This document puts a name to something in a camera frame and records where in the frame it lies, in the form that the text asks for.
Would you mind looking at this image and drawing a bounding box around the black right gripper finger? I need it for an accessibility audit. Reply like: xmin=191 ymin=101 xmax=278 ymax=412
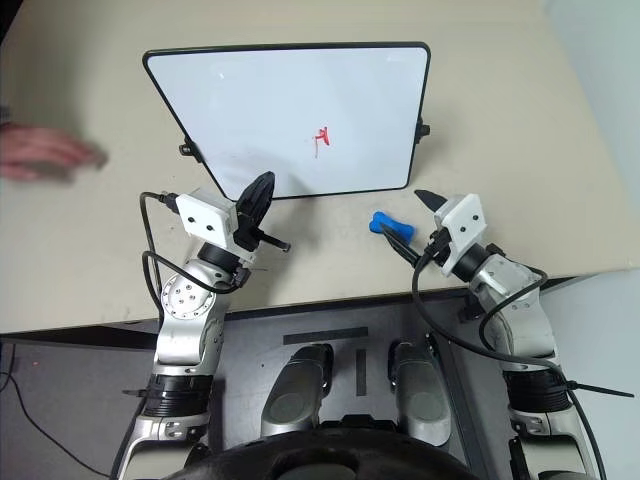
xmin=379 ymin=223 xmax=422 ymax=270
xmin=413 ymin=188 xmax=447 ymax=214

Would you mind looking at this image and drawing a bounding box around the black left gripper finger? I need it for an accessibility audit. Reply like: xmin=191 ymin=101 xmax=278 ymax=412
xmin=257 ymin=230 xmax=293 ymax=253
xmin=238 ymin=170 xmax=277 ymax=222

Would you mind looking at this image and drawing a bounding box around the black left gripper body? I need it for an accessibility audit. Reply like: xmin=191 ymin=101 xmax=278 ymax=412
xmin=231 ymin=210 xmax=266 ymax=252

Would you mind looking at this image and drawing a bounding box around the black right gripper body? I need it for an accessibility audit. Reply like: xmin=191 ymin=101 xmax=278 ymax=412
xmin=424 ymin=227 xmax=454 ymax=267

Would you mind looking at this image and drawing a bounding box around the blue bone-shaped eraser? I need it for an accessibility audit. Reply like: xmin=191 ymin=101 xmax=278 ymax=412
xmin=368 ymin=210 xmax=417 ymax=244

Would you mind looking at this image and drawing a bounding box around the person's bare hand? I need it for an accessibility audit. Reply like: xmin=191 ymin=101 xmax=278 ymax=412
xmin=0 ymin=123 xmax=110 ymax=183

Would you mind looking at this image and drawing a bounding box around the long black tape strip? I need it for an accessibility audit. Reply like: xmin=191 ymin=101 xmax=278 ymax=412
xmin=282 ymin=327 xmax=369 ymax=347

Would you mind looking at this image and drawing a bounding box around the short black tape strip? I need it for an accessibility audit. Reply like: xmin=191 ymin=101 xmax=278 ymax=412
xmin=355 ymin=348 xmax=369 ymax=397

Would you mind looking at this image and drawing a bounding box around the silver grey right robot leg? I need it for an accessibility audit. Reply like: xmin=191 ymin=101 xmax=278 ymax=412
xmin=388 ymin=341 xmax=452 ymax=448

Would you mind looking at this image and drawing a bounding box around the silver grey robot leg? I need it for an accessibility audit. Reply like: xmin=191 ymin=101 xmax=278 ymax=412
xmin=261 ymin=343 xmax=335 ymax=453
xmin=388 ymin=341 xmax=452 ymax=448

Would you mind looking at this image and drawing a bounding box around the silver grey left robot leg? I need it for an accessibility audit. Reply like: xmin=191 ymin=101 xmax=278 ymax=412
xmin=261 ymin=343 xmax=335 ymax=453

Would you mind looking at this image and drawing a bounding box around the dark rounded robot torso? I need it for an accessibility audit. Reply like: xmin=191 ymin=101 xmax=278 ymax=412
xmin=183 ymin=418 xmax=482 ymax=480

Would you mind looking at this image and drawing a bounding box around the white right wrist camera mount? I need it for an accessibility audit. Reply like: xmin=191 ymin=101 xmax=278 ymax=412
xmin=433 ymin=193 xmax=488 ymax=277

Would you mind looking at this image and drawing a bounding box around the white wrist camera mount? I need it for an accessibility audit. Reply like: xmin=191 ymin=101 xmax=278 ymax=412
xmin=174 ymin=188 xmax=239 ymax=250
xmin=433 ymin=193 xmax=488 ymax=277

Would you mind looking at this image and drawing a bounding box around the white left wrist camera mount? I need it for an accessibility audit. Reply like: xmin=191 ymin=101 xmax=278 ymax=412
xmin=174 ymin=188 xmax=239 ymax=250

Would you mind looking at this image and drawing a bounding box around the whiteboard with black frame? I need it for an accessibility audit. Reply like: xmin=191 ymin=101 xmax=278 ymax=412
xmin=142 ymin=42 xmax=433 ymax=201

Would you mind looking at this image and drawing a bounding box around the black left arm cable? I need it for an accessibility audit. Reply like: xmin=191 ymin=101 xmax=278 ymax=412
xmin=139 ymin=191 xmax=242 ymax=297

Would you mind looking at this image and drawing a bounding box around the thin black floor cable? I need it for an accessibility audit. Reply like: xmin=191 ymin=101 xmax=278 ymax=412
xmin=0 ymin=344 xmax=112 ymax=477

